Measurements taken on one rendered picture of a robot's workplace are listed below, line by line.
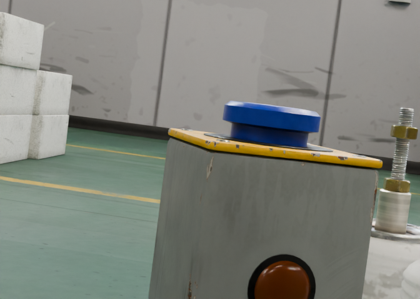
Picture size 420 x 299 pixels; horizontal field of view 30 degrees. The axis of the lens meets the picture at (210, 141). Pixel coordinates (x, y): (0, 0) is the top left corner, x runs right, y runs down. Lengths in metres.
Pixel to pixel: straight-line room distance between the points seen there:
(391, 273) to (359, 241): 0.23
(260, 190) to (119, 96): 5.48
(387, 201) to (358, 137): 5.00
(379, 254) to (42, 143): 2.81
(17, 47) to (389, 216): 2.50
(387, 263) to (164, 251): 0.23
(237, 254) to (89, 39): 5.58
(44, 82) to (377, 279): 2.80
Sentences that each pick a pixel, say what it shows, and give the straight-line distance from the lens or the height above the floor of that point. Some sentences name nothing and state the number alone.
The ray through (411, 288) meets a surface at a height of 0.24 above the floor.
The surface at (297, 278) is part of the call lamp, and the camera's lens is 0.30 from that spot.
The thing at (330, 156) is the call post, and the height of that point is 0.31.
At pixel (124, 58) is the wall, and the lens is 5.77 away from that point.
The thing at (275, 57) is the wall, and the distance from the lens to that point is 5.59.
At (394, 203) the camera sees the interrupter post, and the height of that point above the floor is 0.27.
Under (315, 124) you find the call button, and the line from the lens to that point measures 0.32.
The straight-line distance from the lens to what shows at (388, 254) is 0.53.
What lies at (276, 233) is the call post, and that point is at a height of 0.28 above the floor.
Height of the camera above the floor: 0.33
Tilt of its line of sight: 3 degrees down
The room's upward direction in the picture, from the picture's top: 7 degrees clockwise
